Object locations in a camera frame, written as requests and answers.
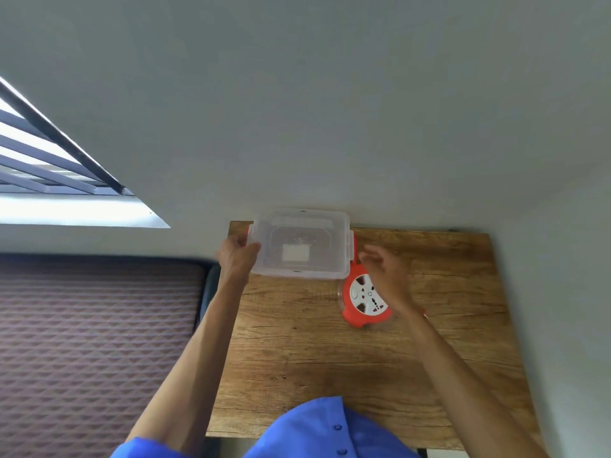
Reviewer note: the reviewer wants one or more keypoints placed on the person's right hand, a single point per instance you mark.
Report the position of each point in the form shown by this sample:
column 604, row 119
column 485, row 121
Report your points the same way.
column 390, row 277

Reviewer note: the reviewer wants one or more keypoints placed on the person's left hand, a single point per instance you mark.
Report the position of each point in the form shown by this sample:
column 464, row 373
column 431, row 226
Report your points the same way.
column 234, row 260

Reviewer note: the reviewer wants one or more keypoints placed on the person's right fingers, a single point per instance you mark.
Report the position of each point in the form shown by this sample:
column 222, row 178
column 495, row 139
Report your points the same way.
column 371, row 256

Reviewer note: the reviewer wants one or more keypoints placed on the person's left thumb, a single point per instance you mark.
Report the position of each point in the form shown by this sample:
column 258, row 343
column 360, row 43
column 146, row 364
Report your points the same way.
column 253, row 251

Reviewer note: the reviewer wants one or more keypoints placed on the clear plastic box red latches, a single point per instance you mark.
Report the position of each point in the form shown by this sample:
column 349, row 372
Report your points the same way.
column 305, row 238

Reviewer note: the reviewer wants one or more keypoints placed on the person's left forearm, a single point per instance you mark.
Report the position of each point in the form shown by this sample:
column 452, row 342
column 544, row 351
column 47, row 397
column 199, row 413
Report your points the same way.
column 195, row 367

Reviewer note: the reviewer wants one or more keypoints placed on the person's right forearm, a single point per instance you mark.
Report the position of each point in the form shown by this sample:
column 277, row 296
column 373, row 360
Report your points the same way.
column 468, row 381

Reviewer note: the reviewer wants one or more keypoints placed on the red wrist thread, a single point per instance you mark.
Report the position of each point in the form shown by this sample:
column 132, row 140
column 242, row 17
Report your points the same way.
column 424, row 313

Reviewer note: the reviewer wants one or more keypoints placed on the patterned brown mattress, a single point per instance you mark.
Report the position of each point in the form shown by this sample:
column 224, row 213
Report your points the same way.
column 95, row 348

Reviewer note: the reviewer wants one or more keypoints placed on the blue button shirt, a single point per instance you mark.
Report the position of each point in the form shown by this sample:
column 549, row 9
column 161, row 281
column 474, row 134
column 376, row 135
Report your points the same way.
column 305, row 431

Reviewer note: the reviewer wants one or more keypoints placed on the window with dark bars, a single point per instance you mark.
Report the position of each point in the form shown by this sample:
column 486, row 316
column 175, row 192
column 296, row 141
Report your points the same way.
column 43, row 166

